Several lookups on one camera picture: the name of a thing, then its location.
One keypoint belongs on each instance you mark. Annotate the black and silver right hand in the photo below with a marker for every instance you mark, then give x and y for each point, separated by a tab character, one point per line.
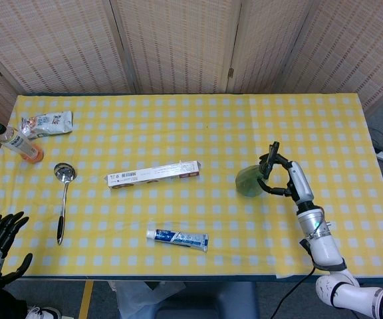
300	182

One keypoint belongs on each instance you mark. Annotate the green spray bottle black trigger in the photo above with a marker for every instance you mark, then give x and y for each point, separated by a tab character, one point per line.
249	181

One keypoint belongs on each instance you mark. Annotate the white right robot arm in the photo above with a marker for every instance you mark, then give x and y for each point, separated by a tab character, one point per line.
324	246

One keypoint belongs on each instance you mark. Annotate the orange drink bottle black cap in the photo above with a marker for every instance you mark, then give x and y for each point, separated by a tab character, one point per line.
18	143

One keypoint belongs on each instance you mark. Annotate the white and black sneaker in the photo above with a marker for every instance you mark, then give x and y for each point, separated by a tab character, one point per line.
43	313

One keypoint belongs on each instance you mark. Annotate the yellow white checkered tablecloth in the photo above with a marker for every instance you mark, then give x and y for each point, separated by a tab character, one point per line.
191	133

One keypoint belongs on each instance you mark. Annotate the brass screen hinge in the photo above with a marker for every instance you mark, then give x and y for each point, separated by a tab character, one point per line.
230	73

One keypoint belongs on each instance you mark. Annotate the blue white toothpaste tube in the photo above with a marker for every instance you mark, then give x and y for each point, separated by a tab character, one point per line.
178	240

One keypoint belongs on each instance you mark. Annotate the long white cardboard box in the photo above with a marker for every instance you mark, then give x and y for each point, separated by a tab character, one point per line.
151	175

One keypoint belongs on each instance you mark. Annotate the grey blue base block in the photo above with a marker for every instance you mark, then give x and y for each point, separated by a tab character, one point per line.
208	300

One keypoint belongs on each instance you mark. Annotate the white crumpled snack bag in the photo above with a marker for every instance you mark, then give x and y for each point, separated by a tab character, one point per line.
50	122

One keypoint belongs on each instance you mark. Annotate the translucent white plastic bag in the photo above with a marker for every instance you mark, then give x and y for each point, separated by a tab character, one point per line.
145	300

